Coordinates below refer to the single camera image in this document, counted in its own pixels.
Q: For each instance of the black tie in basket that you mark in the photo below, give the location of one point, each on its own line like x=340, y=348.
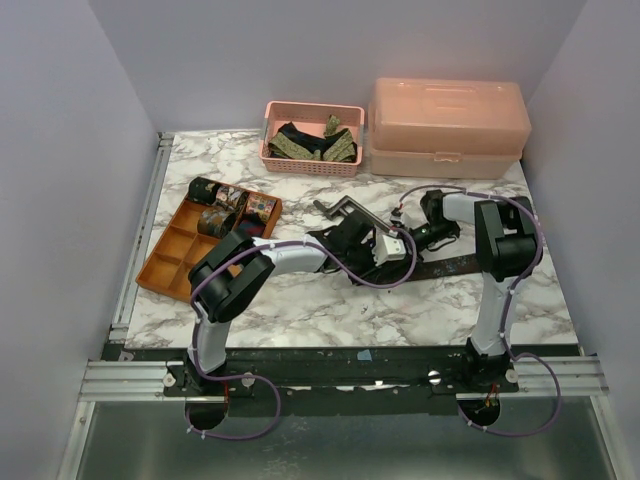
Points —
x=300, y=135

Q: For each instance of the orange wooden divided tray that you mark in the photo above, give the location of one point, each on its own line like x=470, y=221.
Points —
x=181, y=247

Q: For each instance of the grey floral rolled tie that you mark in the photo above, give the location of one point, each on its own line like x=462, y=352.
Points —
x=231, y=197

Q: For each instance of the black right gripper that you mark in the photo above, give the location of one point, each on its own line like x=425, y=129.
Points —
x=407, y=229

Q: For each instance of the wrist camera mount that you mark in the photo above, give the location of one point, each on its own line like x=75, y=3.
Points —
x=387, y=249
x=400, y=219

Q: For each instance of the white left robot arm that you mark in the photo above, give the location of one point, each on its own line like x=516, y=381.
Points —
x=226, y=281

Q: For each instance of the dark metal crank handle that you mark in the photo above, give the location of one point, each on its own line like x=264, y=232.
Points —
x=347, y=205

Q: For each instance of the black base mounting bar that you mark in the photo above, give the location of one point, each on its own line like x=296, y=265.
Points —
x=341, y=381

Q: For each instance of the colourful patterned rolled tie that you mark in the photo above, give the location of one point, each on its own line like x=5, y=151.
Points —
x=260, y=206

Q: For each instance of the gold floral rolled tie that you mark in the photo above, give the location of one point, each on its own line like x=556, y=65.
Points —
x=216, y=222

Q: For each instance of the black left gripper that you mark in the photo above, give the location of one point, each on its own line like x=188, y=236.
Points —
x=371, y=271

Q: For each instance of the dark green rolled tie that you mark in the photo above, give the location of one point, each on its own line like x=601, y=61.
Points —
x=202, y=191

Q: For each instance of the navy maroon striped rolled tie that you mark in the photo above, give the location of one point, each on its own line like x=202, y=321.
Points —
x=252, y=226

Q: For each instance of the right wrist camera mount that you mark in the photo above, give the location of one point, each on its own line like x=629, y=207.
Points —
x=400, y=219

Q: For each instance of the dark brown blue floral tie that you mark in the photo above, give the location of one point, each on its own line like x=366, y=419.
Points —
x=440, y=267

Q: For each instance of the pink plastic basket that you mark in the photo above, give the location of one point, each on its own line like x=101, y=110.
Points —
x=312, y=138

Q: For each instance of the olive green patterned tie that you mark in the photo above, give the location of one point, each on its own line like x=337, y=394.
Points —
x=310, y=147

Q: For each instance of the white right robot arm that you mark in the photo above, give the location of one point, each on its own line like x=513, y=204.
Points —
x=508, y=247

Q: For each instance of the pink plastic storage box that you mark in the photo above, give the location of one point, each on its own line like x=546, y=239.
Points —
x=453, y=129

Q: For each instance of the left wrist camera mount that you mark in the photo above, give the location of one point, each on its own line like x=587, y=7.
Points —
x=387, y=249

